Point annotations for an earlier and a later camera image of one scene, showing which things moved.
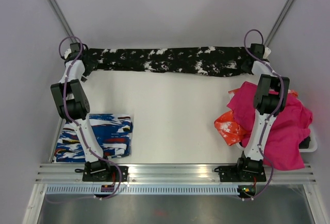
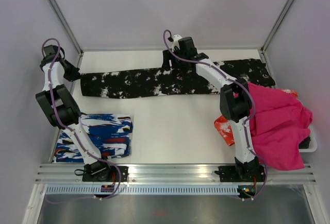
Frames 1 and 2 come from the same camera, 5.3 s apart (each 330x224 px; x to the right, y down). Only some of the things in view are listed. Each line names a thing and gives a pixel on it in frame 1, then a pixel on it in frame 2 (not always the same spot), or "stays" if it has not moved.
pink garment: [282, 150] stays
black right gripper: [246, 68] -> [166, 56]
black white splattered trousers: [214, 61] -> [180, 81]
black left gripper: [92, 66] -> [75, 75]
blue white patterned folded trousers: [112, 132] stays
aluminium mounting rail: [175, 174] stays
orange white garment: [230, 131] stays
